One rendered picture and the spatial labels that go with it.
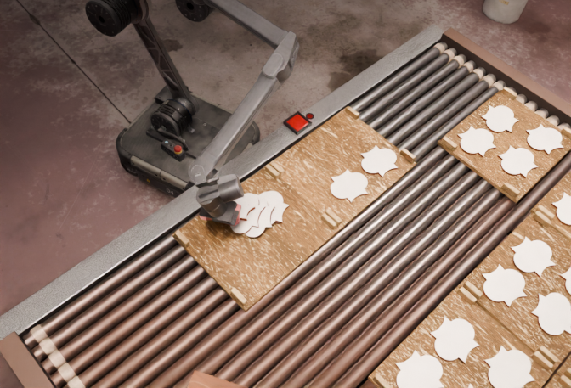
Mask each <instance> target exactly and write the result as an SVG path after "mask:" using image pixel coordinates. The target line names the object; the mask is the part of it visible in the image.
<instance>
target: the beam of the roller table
mask: <svg viewBox="0 0 571 388"><path fill-rule="evenodd" d="M443 33H444V31H443V30H442V29H440V28H439V27H437V26H436V25H435V24H432V25H430V26H429V27H428V28H426V29H425V30H424V31H422V32H420V33H419V34H417V35H416V36H414V37H412V38H411V39H410V40H409V41H407V42H405V43H404V44H403V45H401V46H400V47H398V48H396V49H395V50H393V51H392V52H391V53H389V54H388V55H386V56H385V57H383V58H382V59H380V60H378V61H377V62H376V63H374V64H373V65H372V66H370V67H369V68H367V69H366V70H364V71H362V72H361V73H359V74H358V75H357V76H355V77H354V78H352V79H351V80H349V81H348V82H346V83H345V84H343V85H342V86H340V87H339V88H338V89H336V90H335V91H333V92H332V93H330V94H328V95H327V96H325V97H324V98H322V99H321V100H320V101H319V102H317V103H316V104H314V105H312V106H311V107H309V108H308V109H306V110H304V111H303V112H302V113H301V114H302V115H304V116H305V117H306V114H307V113H312V114H313V115H314V118H313V119H311V120H310V121H311V122H312V126H310V127H309V128H308V129H306V130H305V131H303V132H301V133H300V134H299V135H296V134H295V133H294V132H293V131H292V130H290V129H289V128H288V127H287V126H285V125H283V126H282V127H280V128H278V129H277V130H275V131H274V132H272V133H270V134H269V135H268V136H267V137H265V138H263V139H262V140H261V141H259V142H258V143H256V144H254V145H253V146H251V147H250V148H249V149H247V150H246V151H244V152H243V153H241V154H240V155H238V156H236V157H235V158H234V159H233V160H231V161H230V162H228V163H227V164H225V165H224V166H222V167H221V168H220V170H219V173H218V175H217V177H222V176H226V175H229V174H235V175H236V176H237V177H238V178H239V179H240V183H242V182H243V181H245V180H246V179H247V178H248V177H250V176H251V175H253V174H254V173H256V172H257V171H259V170H260V169H262V168H263V167H265V166H266V165H267V164H268V163H270V162H271V161H272V160H274V159H276V158H277V157H279V156H280V155H282V154H283V153H285V152H286V151H287V150H288V149H290V148H291V147H292V146H294V145H295V144H296V143H298V142H300V141H301V140H302V139H304V138H305V137H307V135H309V134H310V133H311V132H313V131H314V130H316V129H317V128H318V127H320V126H322V125H323V124H324V123H326V122H327V121H328V120H329V119H331V118H332V117H333V116H335V115H336V114H338V113H339V112H340V111H342V110H344V109H345V108H346V107H347V106H351V105H352V104H354V103H355V102H357V101H358V100H360V99H361V98H363V97H364V96H365V95H366V94H367V93H369V92H371V91H372V90H374V89H375V88H376V87H378V86H380V85H381V84H382V83H383V82H385V81H386V80H388V79H389V78H390V77H392V76H394V75H395V74H397V73H398V72H399V71H401V70H402V69H403V68H404V67H406V66H407V65H409V64H411V63H412V62H413V61H415V60H416V59H418V58H419V57H421V56H422V55H423V54H424V53H426V52H427V51H429V50H430V49H432V47H433V46H435V45H436V44H438V43H439V42H440V39H441V36H442V34H443ZM198 189H199V188H197V187H196V186H195V185H194V186H193V187H191V188H189V189H188V190H186V191H185V192H183V193H182V194H180V195H179V196H178V197H177V198H175V199H174V200H172V201H170V202H169V203H167V204H166V205H164V206H163V207H162V208H160V209H159V210H157V211H155V212H154V213H152V214H151V215H149V216H148V217H146V218H145V219H144V220H143V221H141V222H139V223H138V224H136V225H135V226H133V227H132V228H130V229H128V230H127V231H126V232H125V233H123V234H121V235H120V236H119V237H117V238H116V239H114V240H112V241H111V242H110V243H109V244H107V245H105V246H104V247H102V248H101V249H99V250H97V251H96V252H94V253H93V254H92V255H91V256H89V257H88V258H86V259H85V260H83V261H81V262H80V263H78V264H77V265H75V266H74V267H73V268H71V269H70V270H68V271H67V272H65V273H63V274H62V275H61V276H59V277H58V278H56V279H55V280H54V281H52V282H51V283H49V284H47V285H46V286H44V287H43V288H41V289H40V290H39V291H37V292H36V293H34V294H33V295H31V296H30V297H28V298H27V299H25V300H24V301H22V302H21V303H20V304H18V305H17V306H15V307H13V308H12V309H10V310H9V311H7V312H6V313H4V314H3V315H2V316H1V317H0V340H2V339H3V338H5V337H6V336H7V335H9V334H11V333H12V332H14V331H15V332H16V333H17V334H18V335H19V337H20V338H21V339H22V340H23V341H24V339H23V336H24V335H26V334H28V333H29V332H30V331H31V329H33V328H34V327H35V326H37V325H39V324H41V323H43V322H44V321H46V320H47V319H49V318H50V317H52V316H53V315H54V314H55V313H57V312H58V311H60V310H61V309H63V308H64V307H65V306H67V305H69V304H70V303H72V302H73V301H74V300H75V299H77V298H78V297H80V296H81V295H83V294H84V293H86V292H87V291H88V290H90V289H92V288H93V287H94V286H95V285H96V284H98V283H100V282H101V281H102V280H104V279H105V278H107V277H109V276H110V275H111V274H112V273H114V272H115V271H116V270H118V269H119V268H121V267H123V266H124V265H125V264H127V263H128V262H130V261H131V260H132V259H133V258H135V257H136V256H138V255H139V254H141V253H142V252H144V251H145V250H147V249H148V248H150V247H151V246H152V245H153V244H155V243H156V242H158V241H159V240H161V239H162V238H164V237H165V236H167V235H168V234H169V233H170V232H172V231H173V230H175V229H176V228H178V227H179V226H181V225H182V224H183V223H185V222H187V221H188V220H189V219H190V218H191V217H193V216H195V215H196V214H198V213H199V212H200V210H201V205H200V204H199V203H198V202H197V200H196V197H195V196H196V193H197V191H198Z"/></svg>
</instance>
